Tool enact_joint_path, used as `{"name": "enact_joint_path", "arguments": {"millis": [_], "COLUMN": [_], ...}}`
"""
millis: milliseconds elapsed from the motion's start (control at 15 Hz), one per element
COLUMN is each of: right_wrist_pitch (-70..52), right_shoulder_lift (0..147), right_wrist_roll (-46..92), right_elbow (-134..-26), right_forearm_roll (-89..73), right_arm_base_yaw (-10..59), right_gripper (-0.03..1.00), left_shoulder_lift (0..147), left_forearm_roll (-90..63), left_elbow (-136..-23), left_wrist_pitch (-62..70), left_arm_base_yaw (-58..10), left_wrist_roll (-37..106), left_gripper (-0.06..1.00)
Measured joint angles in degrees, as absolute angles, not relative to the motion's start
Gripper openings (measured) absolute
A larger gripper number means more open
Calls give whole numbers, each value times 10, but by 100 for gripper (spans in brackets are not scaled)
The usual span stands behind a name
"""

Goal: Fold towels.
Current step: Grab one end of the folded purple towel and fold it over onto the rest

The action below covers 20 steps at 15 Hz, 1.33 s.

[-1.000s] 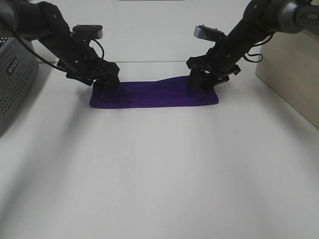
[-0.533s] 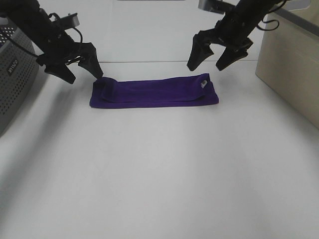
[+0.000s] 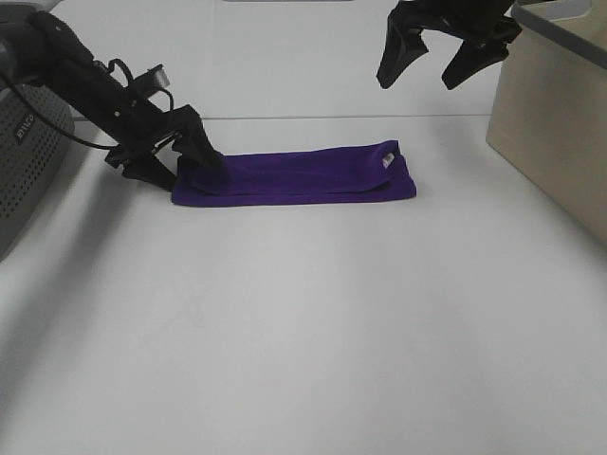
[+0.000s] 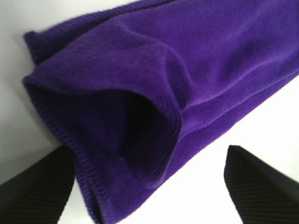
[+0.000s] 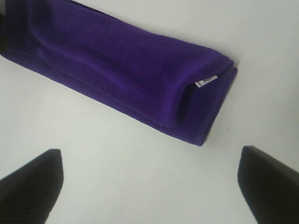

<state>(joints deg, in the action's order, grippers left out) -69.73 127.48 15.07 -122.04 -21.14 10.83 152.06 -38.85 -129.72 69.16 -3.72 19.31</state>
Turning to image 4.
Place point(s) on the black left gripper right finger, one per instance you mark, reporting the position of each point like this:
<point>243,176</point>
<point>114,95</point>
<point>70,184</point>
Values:
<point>261,194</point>

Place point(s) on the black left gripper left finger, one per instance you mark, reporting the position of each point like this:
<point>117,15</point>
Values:
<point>39,194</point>

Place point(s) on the purple microfibre towel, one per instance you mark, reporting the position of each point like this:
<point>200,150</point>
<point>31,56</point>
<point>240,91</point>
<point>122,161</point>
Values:
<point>136,91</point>

